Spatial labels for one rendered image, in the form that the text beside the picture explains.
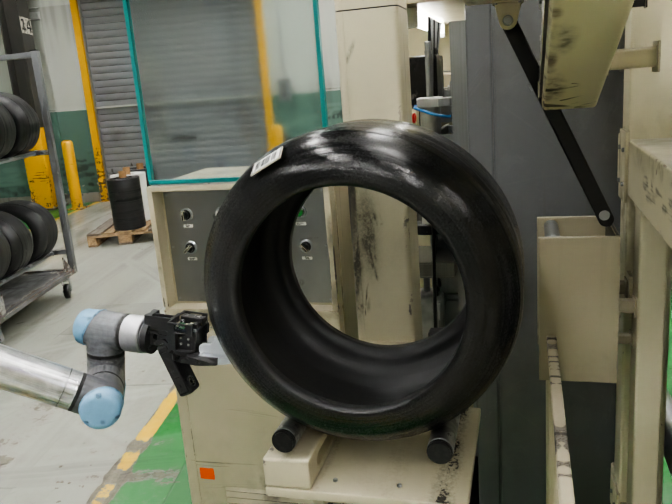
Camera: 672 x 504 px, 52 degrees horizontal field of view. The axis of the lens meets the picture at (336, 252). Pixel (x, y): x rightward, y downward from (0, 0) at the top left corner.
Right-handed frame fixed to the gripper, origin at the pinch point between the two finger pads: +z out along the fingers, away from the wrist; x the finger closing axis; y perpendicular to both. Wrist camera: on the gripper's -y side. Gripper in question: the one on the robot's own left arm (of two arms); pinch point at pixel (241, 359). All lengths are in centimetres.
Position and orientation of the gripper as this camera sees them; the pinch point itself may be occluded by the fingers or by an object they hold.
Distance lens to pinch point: 135.5
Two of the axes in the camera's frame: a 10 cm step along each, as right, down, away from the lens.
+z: 9.6, 1.1, -2.4
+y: 0.4, -9.6, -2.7
